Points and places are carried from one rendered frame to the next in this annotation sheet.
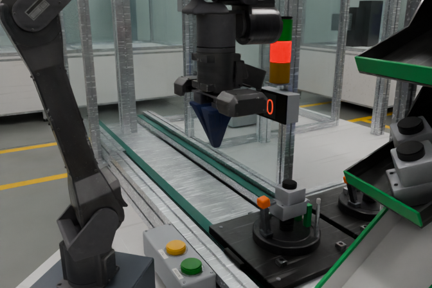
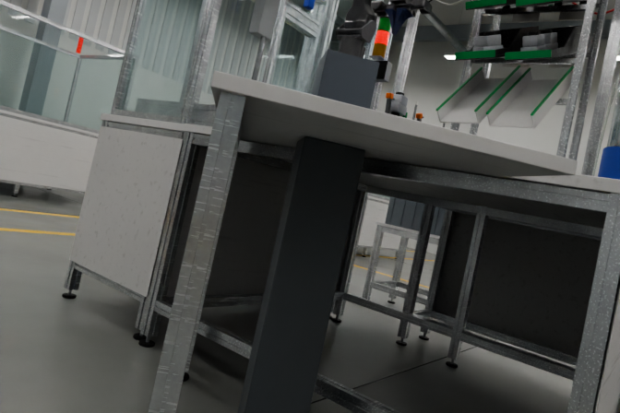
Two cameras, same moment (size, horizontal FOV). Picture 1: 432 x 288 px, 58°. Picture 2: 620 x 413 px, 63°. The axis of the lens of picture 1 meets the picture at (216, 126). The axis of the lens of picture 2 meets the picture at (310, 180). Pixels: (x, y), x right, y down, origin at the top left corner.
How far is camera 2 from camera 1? 1.29 m
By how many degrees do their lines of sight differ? 29
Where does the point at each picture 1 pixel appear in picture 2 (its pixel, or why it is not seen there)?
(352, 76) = not seen: hidden behind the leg
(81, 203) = (368, 12)
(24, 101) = not seen: outside the picture
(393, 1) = (400, 78)
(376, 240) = (459, 98)
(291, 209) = (401, 106)
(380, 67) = (479, 3)
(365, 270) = (457, 108)
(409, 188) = (489, 46)
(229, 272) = not seen: hidden behind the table
